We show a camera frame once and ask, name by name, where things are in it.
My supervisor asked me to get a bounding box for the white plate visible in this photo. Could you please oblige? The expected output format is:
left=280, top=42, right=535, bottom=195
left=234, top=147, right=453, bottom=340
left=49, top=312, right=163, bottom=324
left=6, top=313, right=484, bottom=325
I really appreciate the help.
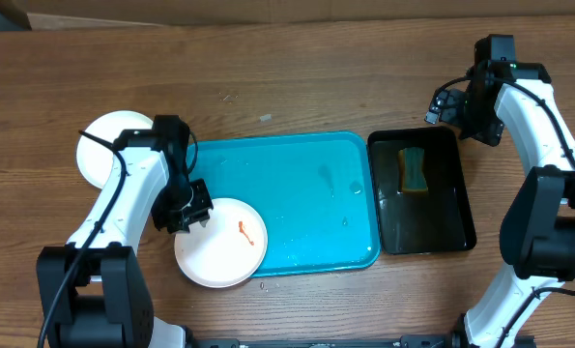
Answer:
left=76, top=110, right=153, bottom=189
left=174, top=198, right=268, bottom=288

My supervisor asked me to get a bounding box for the yellow green sponge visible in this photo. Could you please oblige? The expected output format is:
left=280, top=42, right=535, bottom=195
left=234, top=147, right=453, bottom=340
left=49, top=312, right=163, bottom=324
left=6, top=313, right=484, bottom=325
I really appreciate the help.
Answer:
left=397, top=147, right=428, bottom=193

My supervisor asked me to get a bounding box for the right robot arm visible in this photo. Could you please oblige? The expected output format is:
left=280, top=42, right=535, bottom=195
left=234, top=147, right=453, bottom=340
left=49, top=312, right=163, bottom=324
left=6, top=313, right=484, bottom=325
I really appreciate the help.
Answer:
left=425, top=34, right=575, bottom=348

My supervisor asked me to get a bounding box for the black water tray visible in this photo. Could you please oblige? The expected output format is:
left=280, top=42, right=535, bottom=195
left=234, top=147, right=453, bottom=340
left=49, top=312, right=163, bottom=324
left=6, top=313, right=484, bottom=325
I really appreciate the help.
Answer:
left=367, top=127, right=476, bottom=254

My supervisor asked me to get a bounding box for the blue plastic tray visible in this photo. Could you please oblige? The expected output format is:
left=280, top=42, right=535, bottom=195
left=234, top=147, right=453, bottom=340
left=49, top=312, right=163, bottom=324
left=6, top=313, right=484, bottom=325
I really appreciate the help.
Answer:
left=188, top=131, right=381, bottom=277

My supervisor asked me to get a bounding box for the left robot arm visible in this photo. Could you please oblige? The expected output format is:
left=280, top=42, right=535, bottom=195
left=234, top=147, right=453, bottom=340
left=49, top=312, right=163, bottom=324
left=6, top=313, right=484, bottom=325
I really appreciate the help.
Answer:
left=36, top=115, right=213, bottom=347

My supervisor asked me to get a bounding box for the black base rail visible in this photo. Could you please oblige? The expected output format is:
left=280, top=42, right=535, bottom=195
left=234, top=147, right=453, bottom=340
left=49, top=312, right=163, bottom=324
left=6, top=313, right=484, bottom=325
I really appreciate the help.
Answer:
left=185, top=333, right=534, bottom=348

